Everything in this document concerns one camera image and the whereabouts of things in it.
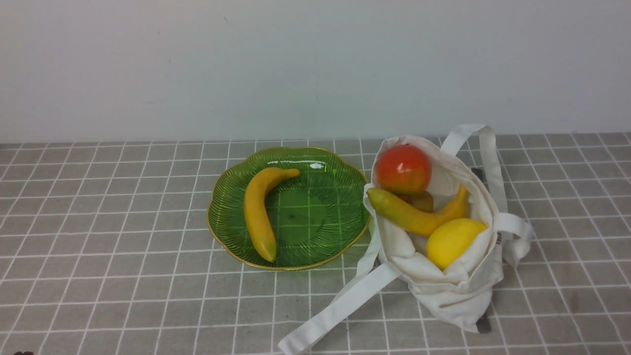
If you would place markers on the white cloth bag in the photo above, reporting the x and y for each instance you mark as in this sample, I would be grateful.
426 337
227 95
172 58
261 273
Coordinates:
461 294

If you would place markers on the red apple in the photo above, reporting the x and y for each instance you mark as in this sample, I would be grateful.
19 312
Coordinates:
404 169

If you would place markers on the green glass plate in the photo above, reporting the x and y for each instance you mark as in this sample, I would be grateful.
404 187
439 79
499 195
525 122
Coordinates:
315 217

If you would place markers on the yellow banana on plate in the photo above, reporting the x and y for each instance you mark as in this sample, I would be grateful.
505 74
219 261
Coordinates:
255 214

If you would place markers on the brown kiwi fruit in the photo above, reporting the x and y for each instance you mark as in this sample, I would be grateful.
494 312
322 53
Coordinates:
423 202

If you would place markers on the yellow-green banana in bag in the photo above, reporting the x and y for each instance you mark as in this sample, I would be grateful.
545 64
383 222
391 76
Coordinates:
413 220

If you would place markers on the yellow lemon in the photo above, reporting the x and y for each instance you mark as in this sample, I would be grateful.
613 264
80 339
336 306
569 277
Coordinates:
449 241

